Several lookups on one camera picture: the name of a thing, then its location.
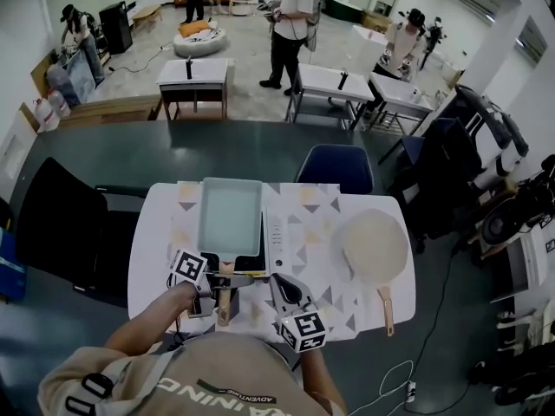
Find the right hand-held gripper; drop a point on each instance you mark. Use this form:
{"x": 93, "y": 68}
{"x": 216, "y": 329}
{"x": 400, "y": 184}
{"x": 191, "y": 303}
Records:
{"x": 303, "y": 329}

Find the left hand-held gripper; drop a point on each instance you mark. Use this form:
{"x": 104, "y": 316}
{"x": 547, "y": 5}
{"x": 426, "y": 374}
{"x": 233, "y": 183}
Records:
{"x": 187, "y": 267}

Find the white stove black top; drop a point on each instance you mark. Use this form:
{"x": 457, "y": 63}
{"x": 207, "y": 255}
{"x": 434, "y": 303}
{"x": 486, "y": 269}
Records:
{"x": 276, "y": 241}

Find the grey rectangular frying pan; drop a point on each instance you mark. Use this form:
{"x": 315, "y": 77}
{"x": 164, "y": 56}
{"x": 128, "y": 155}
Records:
{"x": 230, "y": 219}

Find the person's right forearm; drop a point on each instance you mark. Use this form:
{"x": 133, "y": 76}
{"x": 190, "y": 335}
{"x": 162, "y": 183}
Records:
{"x": 318, "y": 379}

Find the person's left forearm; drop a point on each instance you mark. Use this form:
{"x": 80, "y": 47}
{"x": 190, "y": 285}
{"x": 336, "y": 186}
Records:
{"x": 152, "y": 314}

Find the round beige pan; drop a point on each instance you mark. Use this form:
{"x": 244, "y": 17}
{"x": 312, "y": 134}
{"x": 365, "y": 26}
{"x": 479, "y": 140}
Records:
{"x": 375, "y": 245}

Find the triangle patterned table mat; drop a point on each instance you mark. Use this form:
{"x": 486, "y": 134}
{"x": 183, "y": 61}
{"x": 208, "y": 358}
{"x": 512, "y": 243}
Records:
{"x": 312, "y": 232}

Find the person's beige shirt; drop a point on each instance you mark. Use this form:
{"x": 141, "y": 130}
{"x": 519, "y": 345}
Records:
{"x": 217, "y": 375}

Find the blue chair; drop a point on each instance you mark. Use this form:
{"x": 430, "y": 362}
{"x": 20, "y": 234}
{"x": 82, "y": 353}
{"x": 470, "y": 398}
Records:
{"x": 336, "y": 167}

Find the white power strip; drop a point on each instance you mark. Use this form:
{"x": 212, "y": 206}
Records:
{"x": 411, "y": 391}

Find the black chair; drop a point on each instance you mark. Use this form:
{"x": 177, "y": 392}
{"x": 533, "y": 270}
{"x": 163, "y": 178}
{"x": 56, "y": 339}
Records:
{"x": 60, "y": 223}

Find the dark clothes on rack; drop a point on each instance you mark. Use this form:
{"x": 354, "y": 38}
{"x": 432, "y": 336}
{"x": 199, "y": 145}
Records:
{"x": 438, "y": 176}

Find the white desk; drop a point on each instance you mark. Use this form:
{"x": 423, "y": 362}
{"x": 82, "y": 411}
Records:
{"x": 321, "y": 82}
{"x": 199, "y": 74}
{"x": 396, "y": 93}

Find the wooden platform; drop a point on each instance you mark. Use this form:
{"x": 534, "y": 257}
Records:
{"x": 112, "y": 108}

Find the black fan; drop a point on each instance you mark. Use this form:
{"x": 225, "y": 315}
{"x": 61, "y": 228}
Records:
{"x": 503, "y": 223}

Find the blue box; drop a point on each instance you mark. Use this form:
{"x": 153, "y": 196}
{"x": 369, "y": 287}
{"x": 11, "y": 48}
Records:
{"x": 11, "y": 267}

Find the white round floor cushion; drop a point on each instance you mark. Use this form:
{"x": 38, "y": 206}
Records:
{"x": 199, "y": 46}

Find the white plastic chair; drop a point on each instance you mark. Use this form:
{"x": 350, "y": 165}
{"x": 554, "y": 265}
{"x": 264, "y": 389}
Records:
{"x": 526, "y": 325}

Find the clear water jug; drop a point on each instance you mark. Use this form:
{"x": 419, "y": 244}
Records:
{"x": 60, "y": 102}
{"x": 45, "y": 115}

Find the orange cushion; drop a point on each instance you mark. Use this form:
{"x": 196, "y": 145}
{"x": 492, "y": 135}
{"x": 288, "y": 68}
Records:
{"x": 193, "y": 28}

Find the white box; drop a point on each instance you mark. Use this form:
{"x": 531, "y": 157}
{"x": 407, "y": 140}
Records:
{"x": 368, "y": 50}

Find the white and grey jacket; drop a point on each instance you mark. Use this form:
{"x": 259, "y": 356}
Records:
{"x": 494, "y": 137}

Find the white round side table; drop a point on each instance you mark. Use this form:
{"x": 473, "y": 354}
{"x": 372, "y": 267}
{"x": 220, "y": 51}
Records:
{"x": 242, "y": 4}

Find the wooden low table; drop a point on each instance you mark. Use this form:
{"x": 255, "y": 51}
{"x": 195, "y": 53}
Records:
{"x": 146, "y": 14}

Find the black cabinet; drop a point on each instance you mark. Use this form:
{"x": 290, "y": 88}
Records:
{"x": 115, "y": 27}

